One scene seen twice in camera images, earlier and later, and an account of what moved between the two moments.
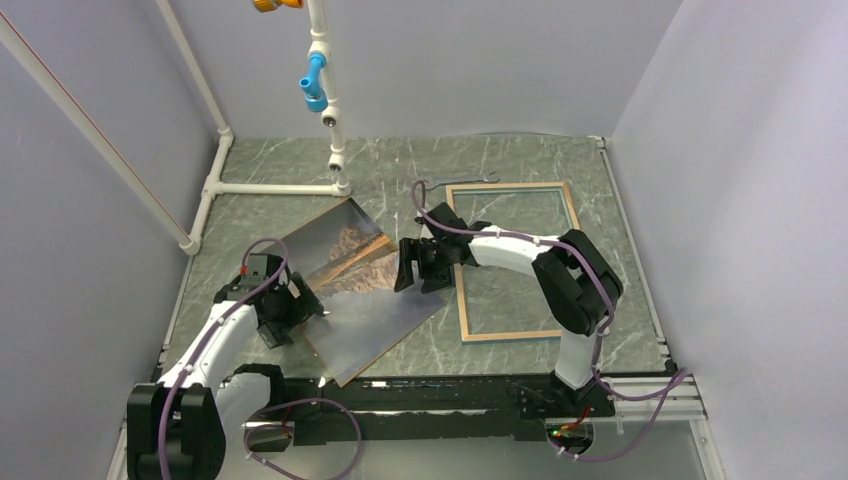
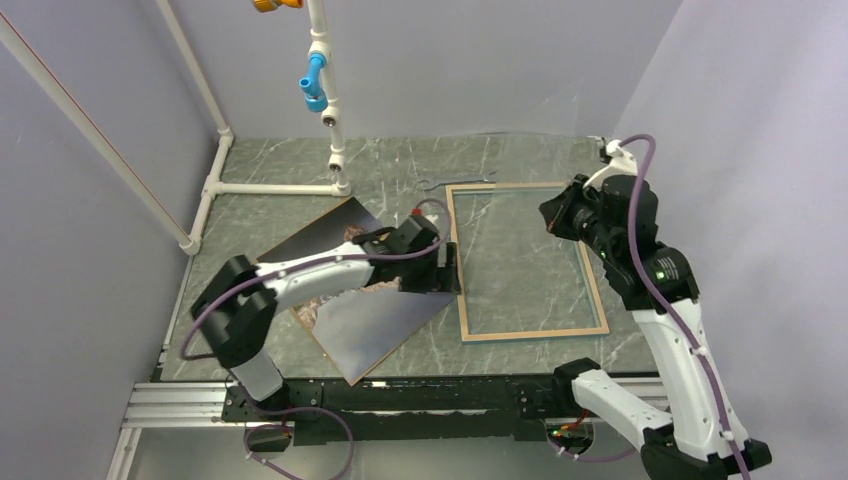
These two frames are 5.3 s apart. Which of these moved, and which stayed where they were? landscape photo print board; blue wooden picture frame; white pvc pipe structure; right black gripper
Moved: right black gripper
Stayed: white pvc pipe structure; blue wooden picture frame; landscape photo print board
